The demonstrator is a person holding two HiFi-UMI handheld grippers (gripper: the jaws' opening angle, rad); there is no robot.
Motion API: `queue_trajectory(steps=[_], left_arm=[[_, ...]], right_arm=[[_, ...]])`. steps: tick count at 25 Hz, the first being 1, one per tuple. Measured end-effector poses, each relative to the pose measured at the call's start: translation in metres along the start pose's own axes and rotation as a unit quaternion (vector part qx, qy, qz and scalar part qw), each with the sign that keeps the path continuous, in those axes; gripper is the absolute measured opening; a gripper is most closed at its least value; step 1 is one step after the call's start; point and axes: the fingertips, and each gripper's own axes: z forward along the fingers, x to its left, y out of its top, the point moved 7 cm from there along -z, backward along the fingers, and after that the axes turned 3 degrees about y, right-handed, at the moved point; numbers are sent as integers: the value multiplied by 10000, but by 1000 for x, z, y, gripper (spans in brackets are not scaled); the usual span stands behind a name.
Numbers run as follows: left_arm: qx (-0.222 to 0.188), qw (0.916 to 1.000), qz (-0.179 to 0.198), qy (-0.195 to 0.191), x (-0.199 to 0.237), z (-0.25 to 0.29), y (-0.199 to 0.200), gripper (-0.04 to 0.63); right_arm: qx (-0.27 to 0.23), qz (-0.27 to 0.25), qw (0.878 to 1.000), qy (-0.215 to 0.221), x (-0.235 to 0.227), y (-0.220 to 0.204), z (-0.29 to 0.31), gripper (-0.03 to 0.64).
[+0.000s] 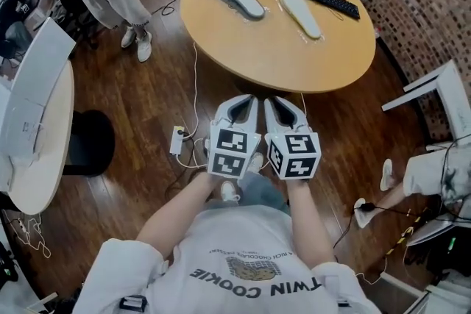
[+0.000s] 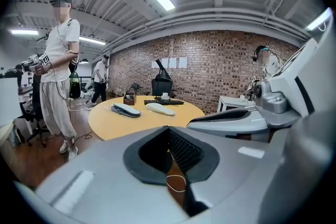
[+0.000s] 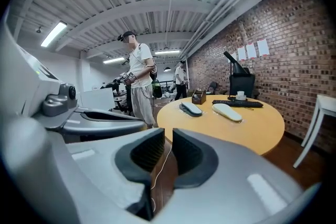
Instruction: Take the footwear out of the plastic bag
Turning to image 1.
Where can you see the white metal rack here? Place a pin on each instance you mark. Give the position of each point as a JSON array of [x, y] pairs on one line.
[[434, 231]]

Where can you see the white side table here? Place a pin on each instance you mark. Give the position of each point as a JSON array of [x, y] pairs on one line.
[[456, 99]]

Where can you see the black round table base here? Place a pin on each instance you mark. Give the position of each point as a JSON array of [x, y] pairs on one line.
[[92, 143]]

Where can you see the person's white shoe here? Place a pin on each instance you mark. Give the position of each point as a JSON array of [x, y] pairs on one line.
[[255, 162], [229, 191]]

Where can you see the person's grey trousers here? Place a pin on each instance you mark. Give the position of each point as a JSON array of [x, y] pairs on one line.
[[261, 191]]

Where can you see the person's white T-shirt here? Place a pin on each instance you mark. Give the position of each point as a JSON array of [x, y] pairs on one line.
[[239, 231]]

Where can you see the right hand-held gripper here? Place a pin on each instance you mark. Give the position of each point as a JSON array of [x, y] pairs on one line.
[[294, 158]]

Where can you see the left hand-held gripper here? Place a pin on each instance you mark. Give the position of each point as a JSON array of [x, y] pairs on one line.
[[230, 158]]

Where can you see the person's left forearm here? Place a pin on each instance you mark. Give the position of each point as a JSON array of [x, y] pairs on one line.
[[176, 209]]

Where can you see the light wooden round table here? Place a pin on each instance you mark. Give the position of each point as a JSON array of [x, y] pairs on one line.
[[44, 165]]

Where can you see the white insole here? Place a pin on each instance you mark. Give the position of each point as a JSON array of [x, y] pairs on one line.
[[300, 13]]

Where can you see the person's right white shoe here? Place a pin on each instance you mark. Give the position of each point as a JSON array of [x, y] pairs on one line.
[[255, 162]]

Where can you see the person's left white shoe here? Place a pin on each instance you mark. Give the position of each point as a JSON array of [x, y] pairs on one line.
[[229, 191]]

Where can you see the large white cardboard box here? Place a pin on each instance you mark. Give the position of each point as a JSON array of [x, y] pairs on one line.
[[37, 77]]

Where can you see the white power strip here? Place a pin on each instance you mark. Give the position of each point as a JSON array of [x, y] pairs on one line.
[[176, 143], [362, 218]]

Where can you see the person's right forearm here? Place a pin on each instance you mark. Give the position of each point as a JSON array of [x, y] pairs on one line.
[[309, 224]]

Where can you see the person's left shoulder buckle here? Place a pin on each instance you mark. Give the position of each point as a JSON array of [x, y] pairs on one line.
[[132, 303]]

